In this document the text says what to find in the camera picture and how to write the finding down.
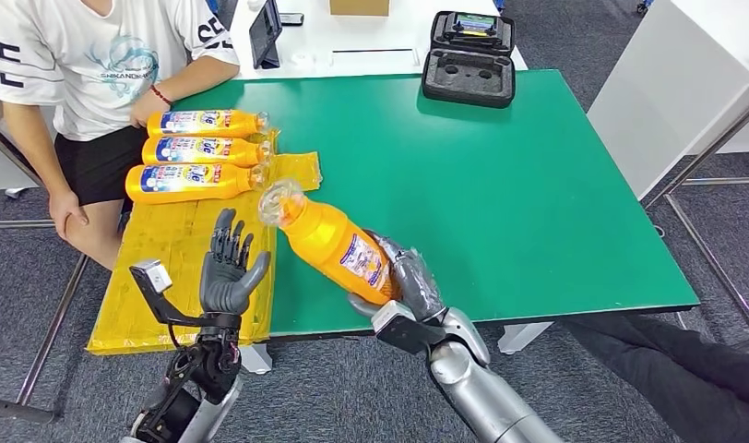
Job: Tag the blue chair caster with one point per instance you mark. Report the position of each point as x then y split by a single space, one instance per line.
500 5
643 5

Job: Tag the cardboard box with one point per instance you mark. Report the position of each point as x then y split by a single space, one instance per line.
358 7

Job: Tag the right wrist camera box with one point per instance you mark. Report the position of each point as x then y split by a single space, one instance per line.
405 330

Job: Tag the white table foot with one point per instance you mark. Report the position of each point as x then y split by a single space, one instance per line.
521 339
258 361

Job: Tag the white partition panel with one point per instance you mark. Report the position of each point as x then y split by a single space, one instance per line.
2 174
662 104

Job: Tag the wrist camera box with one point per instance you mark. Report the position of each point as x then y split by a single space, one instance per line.
405 330
153 275

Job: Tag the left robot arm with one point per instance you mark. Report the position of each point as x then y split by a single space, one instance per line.
209 367

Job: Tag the black remote controller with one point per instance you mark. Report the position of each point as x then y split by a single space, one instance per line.
476 25

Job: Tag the yellow plastic wrapped board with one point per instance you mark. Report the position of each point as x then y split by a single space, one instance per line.
167 257

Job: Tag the black tablet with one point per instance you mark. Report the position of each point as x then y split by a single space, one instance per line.
266 33

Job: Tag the black foam carrying case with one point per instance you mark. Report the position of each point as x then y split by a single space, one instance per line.
468 90

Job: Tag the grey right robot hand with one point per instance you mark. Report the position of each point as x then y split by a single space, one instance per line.
417 281

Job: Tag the white table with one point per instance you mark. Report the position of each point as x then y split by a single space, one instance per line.
362 37

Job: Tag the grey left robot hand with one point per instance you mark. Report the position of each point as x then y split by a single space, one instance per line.
225 284

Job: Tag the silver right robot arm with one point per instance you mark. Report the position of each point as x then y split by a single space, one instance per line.
484 397

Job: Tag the black phone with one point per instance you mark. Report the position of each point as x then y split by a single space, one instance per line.
292 19

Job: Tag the steel tube frame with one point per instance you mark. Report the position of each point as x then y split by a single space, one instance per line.
729 181
20 224

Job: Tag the person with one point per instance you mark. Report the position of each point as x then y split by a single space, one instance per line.
105 61
686 379

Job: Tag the flat white box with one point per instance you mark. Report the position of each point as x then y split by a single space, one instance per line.
376 58

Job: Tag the orange detergent bottle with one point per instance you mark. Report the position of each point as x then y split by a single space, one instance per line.
191 160
191 131
179 194
325 244

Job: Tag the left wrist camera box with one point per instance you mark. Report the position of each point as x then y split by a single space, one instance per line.
153 275

